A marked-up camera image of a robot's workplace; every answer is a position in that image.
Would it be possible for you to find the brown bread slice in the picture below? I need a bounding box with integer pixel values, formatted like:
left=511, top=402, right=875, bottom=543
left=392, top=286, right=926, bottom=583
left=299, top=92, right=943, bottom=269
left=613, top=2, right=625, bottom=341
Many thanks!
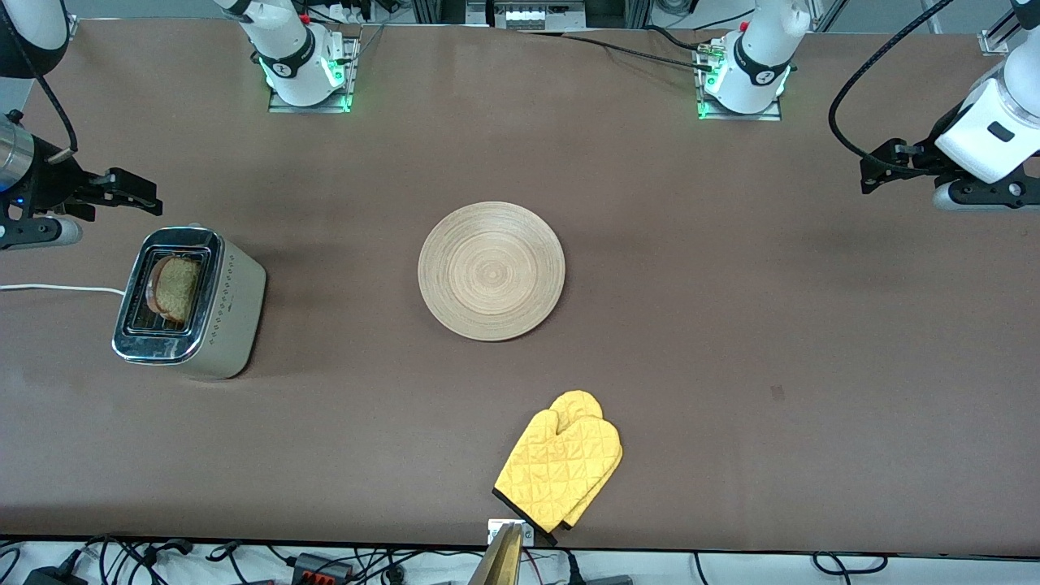
left=146, top=254, right=202, bottom=326

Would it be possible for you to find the round wooden plate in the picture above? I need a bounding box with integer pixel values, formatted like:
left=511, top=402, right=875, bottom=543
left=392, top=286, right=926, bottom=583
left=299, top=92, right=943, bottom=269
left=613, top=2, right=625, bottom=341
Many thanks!
left=418, top=201, right=566, bottom=342

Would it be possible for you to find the silver beige two-slot toaster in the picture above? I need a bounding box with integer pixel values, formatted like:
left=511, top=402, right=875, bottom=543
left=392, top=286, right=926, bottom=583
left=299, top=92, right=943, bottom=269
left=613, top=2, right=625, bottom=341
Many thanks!
left=111, top=226, right=267, bottom=381

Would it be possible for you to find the yellow quilted oven mitt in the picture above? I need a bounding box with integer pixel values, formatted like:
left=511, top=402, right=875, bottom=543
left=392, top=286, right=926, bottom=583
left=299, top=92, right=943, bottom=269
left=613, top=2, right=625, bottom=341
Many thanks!
left=493, top=409, right=624, bottom=547
left=549, top=390, right=624, bottom=529

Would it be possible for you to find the grey power strip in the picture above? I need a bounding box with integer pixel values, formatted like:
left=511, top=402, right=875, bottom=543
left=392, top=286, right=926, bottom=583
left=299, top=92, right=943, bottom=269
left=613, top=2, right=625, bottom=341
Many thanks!
left=467, top=0, right=587, bottom=32

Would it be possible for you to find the black power adapter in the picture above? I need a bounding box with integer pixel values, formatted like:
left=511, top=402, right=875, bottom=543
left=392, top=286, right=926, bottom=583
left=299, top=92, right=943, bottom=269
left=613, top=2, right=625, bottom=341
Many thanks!
left=23, top=566, right=89, bottom=585

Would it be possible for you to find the black orange connector block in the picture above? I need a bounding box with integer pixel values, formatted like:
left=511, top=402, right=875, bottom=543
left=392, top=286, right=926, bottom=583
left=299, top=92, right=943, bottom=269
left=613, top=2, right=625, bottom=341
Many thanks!
left=291, top=552, right=356, bottom=583

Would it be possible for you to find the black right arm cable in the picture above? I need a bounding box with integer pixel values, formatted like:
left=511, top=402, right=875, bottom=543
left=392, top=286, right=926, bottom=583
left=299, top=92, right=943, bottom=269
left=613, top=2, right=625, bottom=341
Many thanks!
left=0, top=4, right=80, bottom=163

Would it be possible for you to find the white toaster power cord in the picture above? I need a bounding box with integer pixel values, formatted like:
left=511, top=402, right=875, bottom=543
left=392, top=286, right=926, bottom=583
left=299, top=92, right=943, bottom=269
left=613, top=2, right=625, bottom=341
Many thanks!
left=0, top=283, right=128, bottom=298

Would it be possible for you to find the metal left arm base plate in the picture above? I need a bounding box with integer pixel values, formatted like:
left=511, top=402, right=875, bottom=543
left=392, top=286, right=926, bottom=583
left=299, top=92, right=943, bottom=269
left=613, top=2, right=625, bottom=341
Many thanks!
left=696, top=39, right=786, bottom=123

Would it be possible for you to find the aluminium frame post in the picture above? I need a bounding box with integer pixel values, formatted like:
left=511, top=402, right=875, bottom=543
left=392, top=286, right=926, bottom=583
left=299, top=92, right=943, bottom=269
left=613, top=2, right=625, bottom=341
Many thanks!
left=979, top=8, right=1018, bottom=56

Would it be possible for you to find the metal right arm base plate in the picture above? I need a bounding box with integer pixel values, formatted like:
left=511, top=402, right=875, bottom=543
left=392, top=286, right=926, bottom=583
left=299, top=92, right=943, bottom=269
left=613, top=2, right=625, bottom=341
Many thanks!
left=268, top=34, right=362, bottom=115

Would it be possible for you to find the black cable on table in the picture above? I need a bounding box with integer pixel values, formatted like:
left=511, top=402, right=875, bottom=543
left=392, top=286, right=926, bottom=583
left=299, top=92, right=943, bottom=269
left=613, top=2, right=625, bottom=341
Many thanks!
left=561, top=31, right=717, bottom=72

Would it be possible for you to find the small white mount box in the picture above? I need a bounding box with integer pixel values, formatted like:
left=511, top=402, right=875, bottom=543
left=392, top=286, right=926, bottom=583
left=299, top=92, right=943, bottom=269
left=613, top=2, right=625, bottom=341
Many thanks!
left=487, top=520, right=535, bottom=547

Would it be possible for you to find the tan metal camera bracket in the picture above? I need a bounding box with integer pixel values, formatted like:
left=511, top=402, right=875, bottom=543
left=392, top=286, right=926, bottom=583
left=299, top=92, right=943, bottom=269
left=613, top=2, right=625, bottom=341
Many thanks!
left=467, top=522, right=525, bottom=585

